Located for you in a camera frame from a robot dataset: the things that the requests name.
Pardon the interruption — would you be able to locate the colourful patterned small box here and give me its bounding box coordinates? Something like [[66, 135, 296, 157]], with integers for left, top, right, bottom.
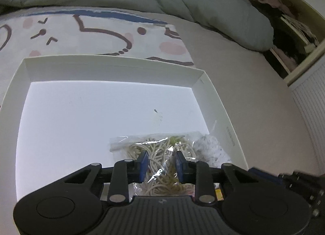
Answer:
[[215, 188, 224, 201]]

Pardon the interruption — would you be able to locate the clear bag of beige cords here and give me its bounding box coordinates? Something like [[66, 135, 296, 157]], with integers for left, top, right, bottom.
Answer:
[[108, 132, 202, 196]]

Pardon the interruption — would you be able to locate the white shallow cardboard box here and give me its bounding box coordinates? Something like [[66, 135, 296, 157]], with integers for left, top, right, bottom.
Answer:
[[1, 55, 247, 203]]

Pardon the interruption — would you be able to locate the cream bedside shelf unit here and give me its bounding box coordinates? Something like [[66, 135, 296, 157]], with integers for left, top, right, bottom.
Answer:
[[249, 0, 324, 86]]

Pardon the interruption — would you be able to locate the cartoon bear print blanket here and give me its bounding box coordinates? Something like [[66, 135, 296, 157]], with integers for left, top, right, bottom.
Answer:
[[1, 8, 194, 97]]

